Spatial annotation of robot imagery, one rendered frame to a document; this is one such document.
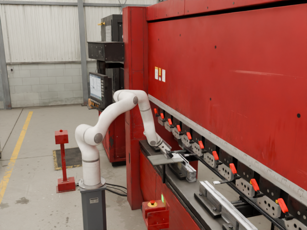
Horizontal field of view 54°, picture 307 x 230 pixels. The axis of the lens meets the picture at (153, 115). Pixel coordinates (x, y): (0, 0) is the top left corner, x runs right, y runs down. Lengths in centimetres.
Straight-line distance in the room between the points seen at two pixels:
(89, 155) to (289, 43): 139
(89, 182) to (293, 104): 141
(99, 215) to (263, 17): 164
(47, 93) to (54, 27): 189
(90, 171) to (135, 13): 174
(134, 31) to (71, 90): 626
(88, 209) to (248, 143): 119
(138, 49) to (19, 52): 632
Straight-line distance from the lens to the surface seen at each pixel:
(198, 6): 213
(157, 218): 229
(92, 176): 216
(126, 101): 214
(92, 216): 228
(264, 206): 167
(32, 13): 919
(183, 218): 243
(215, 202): 216
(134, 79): 325
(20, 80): 930
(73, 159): 527
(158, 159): 259
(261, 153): 161
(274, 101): 149
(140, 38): 323
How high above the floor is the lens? 202
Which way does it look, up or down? 15 degrees down
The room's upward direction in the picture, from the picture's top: straight up
